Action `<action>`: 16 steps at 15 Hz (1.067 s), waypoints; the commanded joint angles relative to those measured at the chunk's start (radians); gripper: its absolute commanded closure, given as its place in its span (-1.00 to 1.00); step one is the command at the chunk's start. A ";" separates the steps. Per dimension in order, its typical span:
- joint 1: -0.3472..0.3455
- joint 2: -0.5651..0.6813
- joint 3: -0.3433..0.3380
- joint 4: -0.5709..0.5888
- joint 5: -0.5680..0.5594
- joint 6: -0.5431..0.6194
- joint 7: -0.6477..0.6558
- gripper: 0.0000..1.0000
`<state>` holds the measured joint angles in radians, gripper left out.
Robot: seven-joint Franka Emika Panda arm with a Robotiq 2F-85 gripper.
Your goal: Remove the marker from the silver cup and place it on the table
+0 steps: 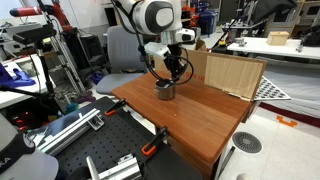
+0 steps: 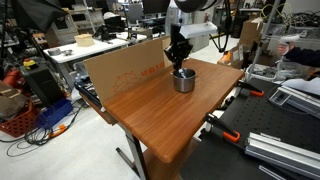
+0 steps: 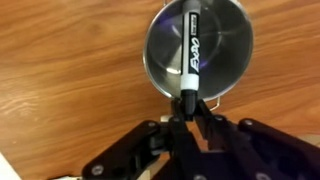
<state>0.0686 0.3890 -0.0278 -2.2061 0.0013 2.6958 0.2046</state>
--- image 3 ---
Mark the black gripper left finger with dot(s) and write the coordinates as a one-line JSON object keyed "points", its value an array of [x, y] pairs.
{"points": [[136, 146]]}

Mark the silver metal cup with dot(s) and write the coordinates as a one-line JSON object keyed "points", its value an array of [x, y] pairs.
{"points": [[220, 50]]}

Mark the black white Expo marker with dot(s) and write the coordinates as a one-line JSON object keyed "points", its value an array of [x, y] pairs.
{"points": [[190, 50]]}

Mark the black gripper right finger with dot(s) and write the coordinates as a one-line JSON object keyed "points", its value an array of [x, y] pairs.
{"points": [[253, 143]]}

